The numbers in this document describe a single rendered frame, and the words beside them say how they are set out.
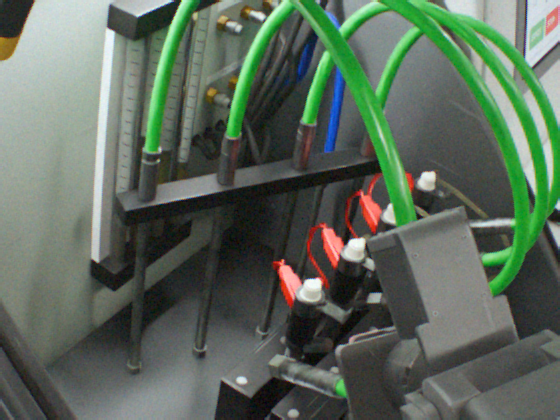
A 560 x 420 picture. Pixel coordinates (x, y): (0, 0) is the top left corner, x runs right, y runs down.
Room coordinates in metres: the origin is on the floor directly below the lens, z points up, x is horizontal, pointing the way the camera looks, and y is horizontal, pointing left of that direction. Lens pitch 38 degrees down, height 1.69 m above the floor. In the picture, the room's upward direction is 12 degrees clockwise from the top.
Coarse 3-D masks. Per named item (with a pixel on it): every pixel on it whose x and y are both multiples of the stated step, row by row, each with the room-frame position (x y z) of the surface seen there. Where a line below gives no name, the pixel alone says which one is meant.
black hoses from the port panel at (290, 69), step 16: (272, 48) 0.91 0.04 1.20; (288, 48) 0.94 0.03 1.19; (304, 48) 0.98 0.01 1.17; (288, 64) 0.95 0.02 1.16; (256, 80) 0.91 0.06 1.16; (272, 80) 0.94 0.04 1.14; (272, 96) 0.97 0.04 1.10; (288, 96) 0.96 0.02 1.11; (256, 112) 0.94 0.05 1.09; (272, 112) 0.97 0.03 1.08; (208, 128) 0.96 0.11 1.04; (224, 128) 0.97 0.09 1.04; (256, 128) 0.98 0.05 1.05; (192, 144) 0.93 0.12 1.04; (256, 160) 0.90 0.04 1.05
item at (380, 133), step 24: (192, 0) 0.70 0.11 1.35; (312, 0) 0.59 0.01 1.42; (312, 24) 0.57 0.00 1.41; (168, 48) 0.72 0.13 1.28; (336, 48) 0.55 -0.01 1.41; (168, 72) 0.72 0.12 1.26; (360, 72) 0.54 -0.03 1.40; (360, 96) 0.52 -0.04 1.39; (384, 120) 0.51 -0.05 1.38; (384, 144) 0.50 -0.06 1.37; (384, 168) 0.49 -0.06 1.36; (408, 192) 0.49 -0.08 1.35; (408, 216) 0.47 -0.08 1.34
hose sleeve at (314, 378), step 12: (288, 360) 0.54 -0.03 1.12; (288, 372) 0.52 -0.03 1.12; (300, 372) 0.51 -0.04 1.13; (312, 372) 0.51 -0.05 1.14; (324, 372) 0.50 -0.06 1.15; (300, 384) 0.51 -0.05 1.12; (312, 384) 0.50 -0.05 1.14; (324, 384) 0.49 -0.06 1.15; (336, 384) 0.48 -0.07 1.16; (336, 396) 0.48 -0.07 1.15
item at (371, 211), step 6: (366, 198) 0.84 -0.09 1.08; (366, 204) 0.83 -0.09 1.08; (372, 204) 0.83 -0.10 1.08; (366, 210) 0.82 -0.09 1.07; (372, 210) 0.82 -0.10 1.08; (378, 210) 0.82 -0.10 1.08; (366, 216) 0.82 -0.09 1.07; (372, 216) 0.81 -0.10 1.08; (378, 216) 0.81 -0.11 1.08; (372, 222) 0.80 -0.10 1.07; (372, 228) 0.80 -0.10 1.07
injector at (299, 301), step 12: (300, 288) 0.65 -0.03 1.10; (300, 300) 0.63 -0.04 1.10; (300, 312) 0.63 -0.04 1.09; (312, 312) 0.63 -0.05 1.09; (288, 324) 0.64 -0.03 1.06; (300, 324) 0.63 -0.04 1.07; (312, 324) 0.63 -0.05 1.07; (288, 336) 0.64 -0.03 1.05; (300, 336) 0.63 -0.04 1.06; (312, 336) 0.64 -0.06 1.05; (288, 348) 0.63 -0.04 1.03; (300, 348) 0.63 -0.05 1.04; (312, 348) 0.63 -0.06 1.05; (324, 348) 0.62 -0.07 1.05; (300, 360) 0.64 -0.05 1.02; (288, 384) 0.64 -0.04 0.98; (276, 396) 0.64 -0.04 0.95
